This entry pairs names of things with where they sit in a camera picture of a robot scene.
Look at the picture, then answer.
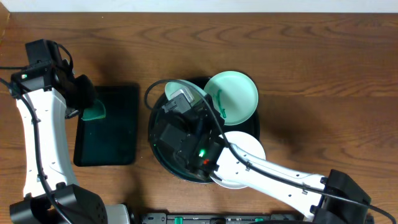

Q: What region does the green sponge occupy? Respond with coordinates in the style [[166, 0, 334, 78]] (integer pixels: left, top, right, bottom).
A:
[[81, 100, 106, 121]]

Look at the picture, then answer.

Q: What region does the mint plate top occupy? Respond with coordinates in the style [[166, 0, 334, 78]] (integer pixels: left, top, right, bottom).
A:
[[204, 71, 259, 126]]

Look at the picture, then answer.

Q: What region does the mint plate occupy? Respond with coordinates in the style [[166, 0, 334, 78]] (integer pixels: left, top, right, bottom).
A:
[[204, 71, 259, 126], [165, 80, 206, 105]]

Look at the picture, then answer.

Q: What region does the white plate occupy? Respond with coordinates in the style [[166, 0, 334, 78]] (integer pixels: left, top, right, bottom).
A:
[[212, 131, 266, 189]]

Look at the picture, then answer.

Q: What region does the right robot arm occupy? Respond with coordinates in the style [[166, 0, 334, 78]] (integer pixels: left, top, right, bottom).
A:
[[149, 93, 370, 223]]

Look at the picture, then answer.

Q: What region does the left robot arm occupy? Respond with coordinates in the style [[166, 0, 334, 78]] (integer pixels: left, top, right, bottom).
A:
[[6, 39, 131, 223]]

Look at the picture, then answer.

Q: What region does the round black serving tray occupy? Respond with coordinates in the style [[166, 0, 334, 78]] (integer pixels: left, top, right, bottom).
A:
[[147, 76, 261, 184]]

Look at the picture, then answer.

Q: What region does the rectangular black sponge tray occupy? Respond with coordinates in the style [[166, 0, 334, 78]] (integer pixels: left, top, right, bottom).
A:
[[73, 85, 139, 167]]

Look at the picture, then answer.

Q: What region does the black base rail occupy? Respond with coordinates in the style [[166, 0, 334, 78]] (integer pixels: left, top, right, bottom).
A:
[[136, 213, 303, 224]]

